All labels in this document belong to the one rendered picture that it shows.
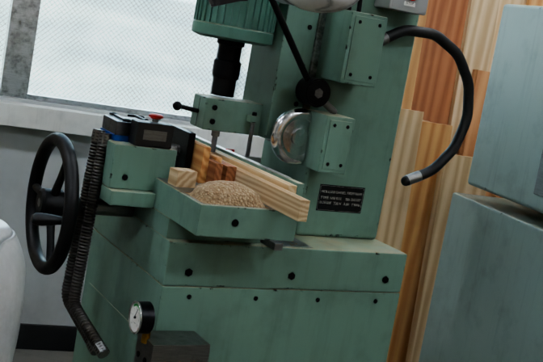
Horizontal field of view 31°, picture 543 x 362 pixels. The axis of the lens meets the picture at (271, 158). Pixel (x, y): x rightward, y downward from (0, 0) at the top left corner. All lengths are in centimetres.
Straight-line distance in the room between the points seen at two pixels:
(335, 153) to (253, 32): 30
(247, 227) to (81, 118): 158
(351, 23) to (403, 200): 153
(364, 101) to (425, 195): 141
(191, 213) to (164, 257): 14
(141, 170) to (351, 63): 49
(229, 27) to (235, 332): 62
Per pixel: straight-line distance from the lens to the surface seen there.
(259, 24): 207
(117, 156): 197
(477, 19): 374
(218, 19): 206
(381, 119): 223
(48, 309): 356
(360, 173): 222
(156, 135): 199
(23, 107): 332
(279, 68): 212
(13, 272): 147
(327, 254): 209
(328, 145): 205
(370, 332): 222
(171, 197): 192
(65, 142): 198
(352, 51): 206
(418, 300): 358
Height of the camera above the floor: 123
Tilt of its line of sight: 7 degrees down
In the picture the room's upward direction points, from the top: 10 degrees clockwise
